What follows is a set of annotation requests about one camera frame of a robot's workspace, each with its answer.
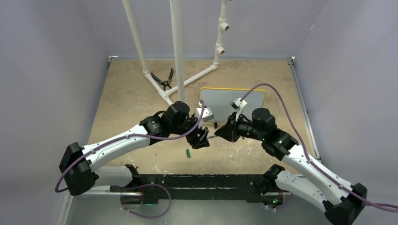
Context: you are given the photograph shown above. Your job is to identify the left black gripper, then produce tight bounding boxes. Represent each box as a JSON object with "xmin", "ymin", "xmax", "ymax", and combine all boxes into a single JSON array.
[{"xmin": 170, "ymin": 113, "xmax": 210, "ymax": 148}]

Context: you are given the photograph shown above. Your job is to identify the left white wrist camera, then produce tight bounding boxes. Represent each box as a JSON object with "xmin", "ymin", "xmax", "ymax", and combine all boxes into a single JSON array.
[{"xmin": 194, "ymin": 107, "xmax": 214, "ymax": 122}]

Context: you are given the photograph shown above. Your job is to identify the yellow framed whiteboard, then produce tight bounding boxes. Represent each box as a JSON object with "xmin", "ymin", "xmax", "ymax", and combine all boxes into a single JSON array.
[{"xmin": 199, "ymin": 87, "xmax": 266, "ymax": 124}]

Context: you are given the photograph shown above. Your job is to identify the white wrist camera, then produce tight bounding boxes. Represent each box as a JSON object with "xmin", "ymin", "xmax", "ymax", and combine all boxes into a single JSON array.
[
  {"xmin": 194, "ymin": 107, "xmax": 214, "ymax": 122},
  {"xmin": 230, "ymin": 98, "xmax": 247, "ymax": 121}
]

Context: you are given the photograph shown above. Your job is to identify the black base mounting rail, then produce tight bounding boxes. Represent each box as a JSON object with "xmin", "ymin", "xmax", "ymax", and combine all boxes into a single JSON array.
[{"xmin": 109, "ymin": 173, "xmax": 294, "ymax": 206}]

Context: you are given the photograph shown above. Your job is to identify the black handled pliers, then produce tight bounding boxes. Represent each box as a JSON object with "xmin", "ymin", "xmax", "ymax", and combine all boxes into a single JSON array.
[{"xmin": 150, "ymin": 67, "xmax": 175, "ymax": 91}]

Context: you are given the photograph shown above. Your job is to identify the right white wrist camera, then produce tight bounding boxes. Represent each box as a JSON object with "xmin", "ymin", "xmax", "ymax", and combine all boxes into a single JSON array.
[{"xmin": 230, "ymin": 98, "xmax": 247, "ymax": 121}]

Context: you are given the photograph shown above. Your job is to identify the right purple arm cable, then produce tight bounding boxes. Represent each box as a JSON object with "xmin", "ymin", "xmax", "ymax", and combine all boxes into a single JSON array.
[{"xmin": 241, "ymin": 83, "xmax": 398, "ymax": 213}]

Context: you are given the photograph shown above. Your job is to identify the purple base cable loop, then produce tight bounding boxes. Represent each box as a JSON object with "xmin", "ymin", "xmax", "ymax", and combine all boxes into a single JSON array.
[{"xmin": 120, "ymin": 184, "xmax": 172, "ymax": 219}]

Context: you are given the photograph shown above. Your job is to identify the green marker cap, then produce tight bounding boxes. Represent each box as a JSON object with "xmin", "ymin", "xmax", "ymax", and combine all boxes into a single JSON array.
[{"xmin": 186, "ymin": 149, "xmax": 191, "ymax": 158}]

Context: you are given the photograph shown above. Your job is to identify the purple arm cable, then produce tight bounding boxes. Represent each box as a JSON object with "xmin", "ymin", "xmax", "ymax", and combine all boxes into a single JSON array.
[
  {"xmin": 241, "ymin": 83, "xmax": 398, "ymax": 213},
  {"xmin": 54, "ymin": 99, "xmax": 207, "ymax": 194}
]

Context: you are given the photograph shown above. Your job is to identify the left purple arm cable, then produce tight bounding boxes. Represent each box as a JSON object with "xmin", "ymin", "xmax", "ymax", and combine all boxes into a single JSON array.
[{"xmin": 54, "ymin": 99, "xmax": 207, "ymax": 194}]

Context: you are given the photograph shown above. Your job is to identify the aluminium extrusion frame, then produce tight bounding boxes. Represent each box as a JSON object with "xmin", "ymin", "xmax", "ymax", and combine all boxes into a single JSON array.
[{"xmin": 61, "ymin": 193, "xmax": 330, "ymax": 225}]

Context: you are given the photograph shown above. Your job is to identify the white PVC pipe frame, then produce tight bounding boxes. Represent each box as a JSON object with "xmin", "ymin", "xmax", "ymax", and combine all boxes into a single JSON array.
[{"xmin": 122, "ymin": 0, "xmax": 230, "ymax": 105}]

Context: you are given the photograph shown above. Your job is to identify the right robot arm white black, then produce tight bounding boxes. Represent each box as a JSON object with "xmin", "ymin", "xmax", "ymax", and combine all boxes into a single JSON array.
[{"xmin": 215, "ymin": 108, "xmax": 367, "ymax": 225}]

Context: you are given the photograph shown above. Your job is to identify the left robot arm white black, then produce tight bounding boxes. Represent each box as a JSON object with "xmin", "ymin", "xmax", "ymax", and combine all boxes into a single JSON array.
[{"xmin": 55, "ymin": 100, "xmax": 214, "ymax": 196}]

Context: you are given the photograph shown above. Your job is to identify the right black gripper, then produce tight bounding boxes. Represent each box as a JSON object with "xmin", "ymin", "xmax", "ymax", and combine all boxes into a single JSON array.
[{"xmin": 215, "ymin": 111, "xmax": 265, "ymax": 143}]

